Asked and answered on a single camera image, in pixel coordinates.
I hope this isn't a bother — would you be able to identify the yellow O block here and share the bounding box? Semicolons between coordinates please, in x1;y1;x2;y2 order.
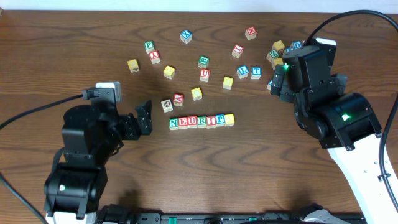
164;65;175;80

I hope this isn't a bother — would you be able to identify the yellow block beside E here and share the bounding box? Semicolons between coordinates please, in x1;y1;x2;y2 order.
191;87;203;101

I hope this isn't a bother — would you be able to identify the plain yellow block centre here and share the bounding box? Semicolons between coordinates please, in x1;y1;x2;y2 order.
223;77;234;90

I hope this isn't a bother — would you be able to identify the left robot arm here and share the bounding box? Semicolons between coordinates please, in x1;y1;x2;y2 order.
44;100;152;223

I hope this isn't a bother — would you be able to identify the red E block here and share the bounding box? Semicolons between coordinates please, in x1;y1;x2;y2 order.
178;117;188;129

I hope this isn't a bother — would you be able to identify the red i block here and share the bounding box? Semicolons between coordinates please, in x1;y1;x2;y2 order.
231;44;244;58
206;116;216;129

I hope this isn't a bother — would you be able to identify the green F block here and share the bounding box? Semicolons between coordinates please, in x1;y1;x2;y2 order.
144;40;155;54

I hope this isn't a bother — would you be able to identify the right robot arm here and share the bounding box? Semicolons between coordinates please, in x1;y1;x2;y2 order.
271;45;397;223

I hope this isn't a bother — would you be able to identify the green R block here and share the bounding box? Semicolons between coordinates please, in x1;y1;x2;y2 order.
197;116;207;128

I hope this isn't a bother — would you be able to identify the white soccer ball block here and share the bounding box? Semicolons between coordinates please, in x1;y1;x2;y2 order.
161;99;174;113

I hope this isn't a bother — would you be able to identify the red u block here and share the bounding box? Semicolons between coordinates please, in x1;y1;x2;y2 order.
187;116;198;128
200;69;210;82

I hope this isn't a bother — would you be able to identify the blue D block upper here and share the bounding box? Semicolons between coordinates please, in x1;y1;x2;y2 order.
290;41;303;49

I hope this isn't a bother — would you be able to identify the blue X block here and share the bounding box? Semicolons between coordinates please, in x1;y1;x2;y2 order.
180;30;192;44

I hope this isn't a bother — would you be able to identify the yellow block below Z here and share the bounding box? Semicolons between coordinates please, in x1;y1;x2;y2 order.
272;58;284;70

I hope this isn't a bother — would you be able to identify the blue 5 block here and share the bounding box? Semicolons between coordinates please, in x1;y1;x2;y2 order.
285;47;294;52

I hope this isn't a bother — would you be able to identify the red Y block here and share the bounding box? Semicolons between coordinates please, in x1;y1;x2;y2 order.
149;50;160;64

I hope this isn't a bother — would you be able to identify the green Z block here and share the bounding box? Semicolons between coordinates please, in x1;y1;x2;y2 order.
266;49;280;63

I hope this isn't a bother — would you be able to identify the red block top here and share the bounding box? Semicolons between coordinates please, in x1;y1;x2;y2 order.
245;27;257;40

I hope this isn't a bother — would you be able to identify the blue L block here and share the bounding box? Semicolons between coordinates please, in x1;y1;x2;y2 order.
236;65;249;79

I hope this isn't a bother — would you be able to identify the red A block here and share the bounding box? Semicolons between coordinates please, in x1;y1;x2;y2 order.
172;93;184;106

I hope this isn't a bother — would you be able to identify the blue T block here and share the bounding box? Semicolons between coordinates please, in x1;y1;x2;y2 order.
251;67;262;80

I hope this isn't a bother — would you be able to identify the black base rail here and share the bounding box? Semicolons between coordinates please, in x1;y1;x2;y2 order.
99;212;367;224

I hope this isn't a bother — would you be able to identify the green N block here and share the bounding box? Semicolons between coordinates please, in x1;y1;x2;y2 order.
169;118;179;130

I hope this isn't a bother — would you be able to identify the green B block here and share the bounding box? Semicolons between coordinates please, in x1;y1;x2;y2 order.
198;55;210;69

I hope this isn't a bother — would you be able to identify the blue P block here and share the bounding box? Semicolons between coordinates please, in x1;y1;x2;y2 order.
215;114;226;127

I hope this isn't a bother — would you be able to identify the blue 2 block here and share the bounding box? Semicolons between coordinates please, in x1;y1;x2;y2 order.
267;79;273;91

